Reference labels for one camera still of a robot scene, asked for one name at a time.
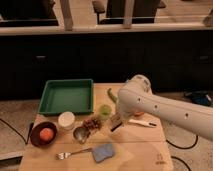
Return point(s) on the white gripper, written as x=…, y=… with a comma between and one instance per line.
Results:
x=123, y=113

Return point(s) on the wooden felt eraser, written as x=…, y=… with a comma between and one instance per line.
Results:
x=115, y=122

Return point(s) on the green plastic tray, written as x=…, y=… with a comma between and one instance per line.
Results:
x=74, y=95

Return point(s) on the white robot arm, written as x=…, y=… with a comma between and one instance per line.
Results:
x=136, y=96

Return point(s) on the orange bowl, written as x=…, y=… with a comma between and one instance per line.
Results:
x=138, y=114

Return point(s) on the small green cup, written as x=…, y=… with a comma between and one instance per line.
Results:
x=105, y=111

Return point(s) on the brown dried cluster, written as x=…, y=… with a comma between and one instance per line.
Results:
x=92, y=124

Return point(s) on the wooden board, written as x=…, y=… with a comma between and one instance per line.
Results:
x=137, y=148

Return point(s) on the blue sponge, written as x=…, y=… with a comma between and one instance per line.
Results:
x=103, y=152

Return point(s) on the metal measuring cup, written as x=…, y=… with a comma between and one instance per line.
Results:
x=81, y=134

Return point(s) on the white round container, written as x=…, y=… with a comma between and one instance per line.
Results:
x=66, y=120

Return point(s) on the metal fork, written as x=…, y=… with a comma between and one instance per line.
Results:
x=65, y=155

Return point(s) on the blue black device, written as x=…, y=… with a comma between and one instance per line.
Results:
x=199, y=97

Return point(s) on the orange fruit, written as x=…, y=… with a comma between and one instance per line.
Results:
x=46, y=134

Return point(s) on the dark red bowl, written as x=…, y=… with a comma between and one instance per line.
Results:
x=35, y=138

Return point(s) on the black chair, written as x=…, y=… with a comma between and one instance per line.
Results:
x=140, y=11

